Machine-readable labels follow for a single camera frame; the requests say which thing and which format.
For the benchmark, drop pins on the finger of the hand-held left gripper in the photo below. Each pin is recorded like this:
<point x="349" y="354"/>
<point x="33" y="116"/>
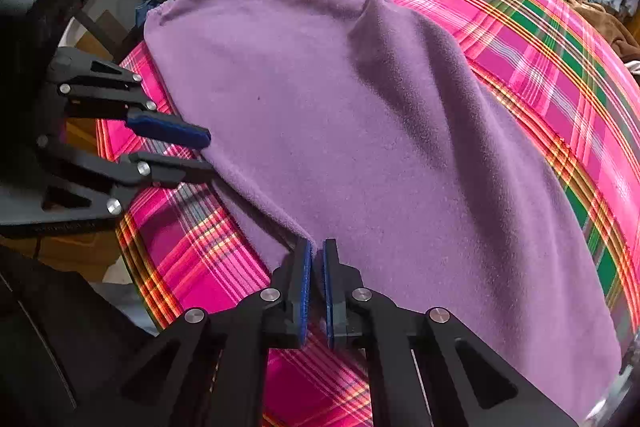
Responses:
<point x="170" y="129"/>
<point x="185" y="172"/>

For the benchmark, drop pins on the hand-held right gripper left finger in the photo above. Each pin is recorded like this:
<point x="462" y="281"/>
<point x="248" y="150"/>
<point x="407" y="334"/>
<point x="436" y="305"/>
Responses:
<point x="304" y="302"/>

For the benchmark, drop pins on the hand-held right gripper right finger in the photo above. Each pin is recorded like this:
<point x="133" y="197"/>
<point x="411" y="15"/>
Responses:
<point x="330" y="302"/>

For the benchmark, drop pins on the purple pants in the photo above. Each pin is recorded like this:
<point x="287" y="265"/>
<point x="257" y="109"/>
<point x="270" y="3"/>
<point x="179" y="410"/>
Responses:
<point x="375" y="157"/>

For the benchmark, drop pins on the pink plaid blanket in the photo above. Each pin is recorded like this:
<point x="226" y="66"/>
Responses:
<point x="525" y="47"/>

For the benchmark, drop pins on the brown fleece blanket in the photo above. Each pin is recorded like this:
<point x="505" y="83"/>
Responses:
<point x="620" y="37"/>

